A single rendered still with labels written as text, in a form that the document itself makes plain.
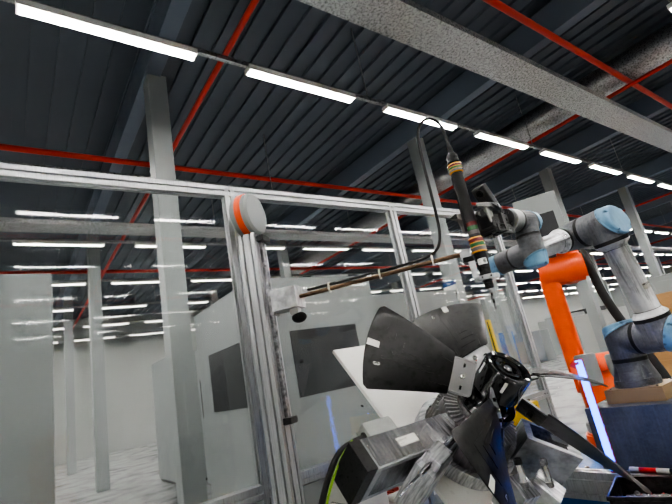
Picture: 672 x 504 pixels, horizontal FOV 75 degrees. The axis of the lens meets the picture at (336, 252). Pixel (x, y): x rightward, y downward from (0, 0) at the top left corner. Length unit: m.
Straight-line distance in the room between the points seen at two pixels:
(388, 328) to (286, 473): 0.56
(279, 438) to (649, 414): 1.21
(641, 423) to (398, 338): 1.00
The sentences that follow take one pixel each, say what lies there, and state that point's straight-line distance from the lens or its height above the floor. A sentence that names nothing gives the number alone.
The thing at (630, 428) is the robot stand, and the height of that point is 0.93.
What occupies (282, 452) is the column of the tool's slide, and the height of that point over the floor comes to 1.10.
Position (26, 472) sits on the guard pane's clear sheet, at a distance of 1.45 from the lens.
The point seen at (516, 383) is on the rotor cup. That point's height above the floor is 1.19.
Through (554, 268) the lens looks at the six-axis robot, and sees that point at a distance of 5.32.
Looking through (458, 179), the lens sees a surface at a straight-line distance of 1.38.
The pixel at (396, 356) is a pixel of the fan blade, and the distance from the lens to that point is 1.12.
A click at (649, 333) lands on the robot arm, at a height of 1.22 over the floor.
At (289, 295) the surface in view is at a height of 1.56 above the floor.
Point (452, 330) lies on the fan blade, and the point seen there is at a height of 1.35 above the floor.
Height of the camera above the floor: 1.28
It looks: 16 degrees up
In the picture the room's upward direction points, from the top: 11 degrees counter-clockwise
